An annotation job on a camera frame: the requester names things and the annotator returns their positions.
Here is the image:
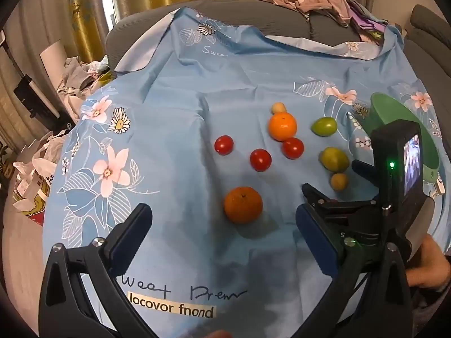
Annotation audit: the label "red cherry tomato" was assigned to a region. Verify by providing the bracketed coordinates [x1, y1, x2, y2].
[214, 135, 235, 155]
[250, 148, 273, 172]
[282, 137, 305, 160]

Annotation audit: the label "purple garment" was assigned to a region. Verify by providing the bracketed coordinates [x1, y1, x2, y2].
[347, 2, 397, 45]

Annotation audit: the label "grey curtain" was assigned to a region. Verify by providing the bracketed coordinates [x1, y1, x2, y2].
[0, 0, 83, 148]

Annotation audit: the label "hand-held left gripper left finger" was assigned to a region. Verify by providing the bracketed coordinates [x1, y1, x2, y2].
[38, 202, 156, 338]

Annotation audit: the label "white board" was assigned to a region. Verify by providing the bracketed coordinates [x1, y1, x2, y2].
[40, 39, 70, 90]

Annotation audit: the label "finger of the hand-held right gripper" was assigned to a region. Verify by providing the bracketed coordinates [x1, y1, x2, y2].
[302, 183, 380, 216]
[351, 160, 378, 184]

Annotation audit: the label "pile of light clothes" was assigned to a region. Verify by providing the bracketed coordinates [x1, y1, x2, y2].
[57, 55, 118, 113]

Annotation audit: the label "orange mandarin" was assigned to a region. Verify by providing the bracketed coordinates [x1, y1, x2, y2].
[224, 186, 263, 224]
[268, 112, 298, 141]

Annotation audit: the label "grey sofa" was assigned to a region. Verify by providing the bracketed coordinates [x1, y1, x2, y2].
[106, 0, 451, 95]

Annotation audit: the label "black box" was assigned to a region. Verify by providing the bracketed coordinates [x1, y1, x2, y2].
[13, 74, 60, 129]

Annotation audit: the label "green plastic bowl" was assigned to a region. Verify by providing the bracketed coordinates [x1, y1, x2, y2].
[363, 92, 446, 196]

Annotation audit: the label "blue floral cloth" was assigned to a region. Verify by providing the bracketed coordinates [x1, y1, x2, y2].
[42, 5, 451, 338]

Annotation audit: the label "person's right hand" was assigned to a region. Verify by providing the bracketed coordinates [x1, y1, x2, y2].
[405, 234, 451, 291]

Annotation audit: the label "pink garment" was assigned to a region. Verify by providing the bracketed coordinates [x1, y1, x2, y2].
[254, 0, 351, 27]

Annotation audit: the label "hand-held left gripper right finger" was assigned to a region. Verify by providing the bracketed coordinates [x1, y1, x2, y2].
[292, 203, 423, 338]

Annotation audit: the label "green plum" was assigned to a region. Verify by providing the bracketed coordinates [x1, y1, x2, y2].
[310, 116, 337, 137]
[319, 147, 350, 171]

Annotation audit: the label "white plastic bags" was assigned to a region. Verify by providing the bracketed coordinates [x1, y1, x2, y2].
[12, 132, 69, 226]

